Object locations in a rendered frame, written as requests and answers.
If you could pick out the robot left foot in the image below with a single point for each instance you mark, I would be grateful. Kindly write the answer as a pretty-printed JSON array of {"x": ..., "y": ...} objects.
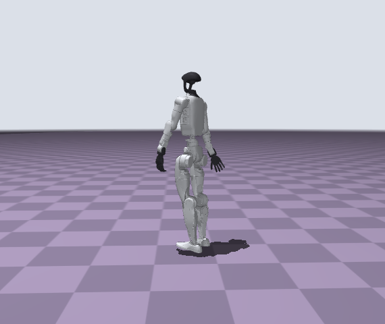
[{"x": 187, "y": 246}]

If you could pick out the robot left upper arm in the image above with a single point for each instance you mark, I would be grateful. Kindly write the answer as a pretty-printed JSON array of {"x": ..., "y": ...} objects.
[{"x": 179, "y": 104}]

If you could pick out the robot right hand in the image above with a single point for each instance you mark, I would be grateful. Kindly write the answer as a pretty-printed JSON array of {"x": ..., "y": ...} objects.
[{"x": 215, "y": 160}]

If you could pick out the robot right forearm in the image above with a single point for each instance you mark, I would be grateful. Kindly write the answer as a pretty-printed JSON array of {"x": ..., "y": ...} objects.
[{"x": 207, "y": 140}]

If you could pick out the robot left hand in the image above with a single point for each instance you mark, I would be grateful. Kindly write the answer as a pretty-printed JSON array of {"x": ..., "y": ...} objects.
[{"x": 159, "y": 160}]

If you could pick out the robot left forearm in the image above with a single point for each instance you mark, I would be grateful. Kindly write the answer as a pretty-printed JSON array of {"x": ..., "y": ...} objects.
[{"x": 166, "y": 136}]

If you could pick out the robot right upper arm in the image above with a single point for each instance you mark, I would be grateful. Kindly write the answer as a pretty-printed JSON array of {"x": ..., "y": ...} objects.
[{"x": 206, "y": 128}]

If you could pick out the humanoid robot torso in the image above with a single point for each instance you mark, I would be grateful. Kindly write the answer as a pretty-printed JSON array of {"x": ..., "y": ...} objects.
[{"x": 192, "y": 124}]

